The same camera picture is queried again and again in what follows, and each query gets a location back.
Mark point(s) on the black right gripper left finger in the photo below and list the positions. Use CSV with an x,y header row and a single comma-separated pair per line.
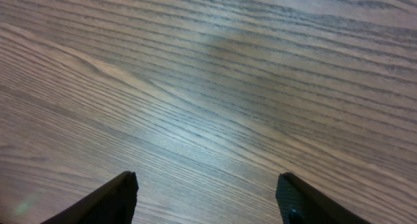
x,y
112,203

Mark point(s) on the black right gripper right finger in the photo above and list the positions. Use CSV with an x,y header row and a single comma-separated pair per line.
x,y
301,203

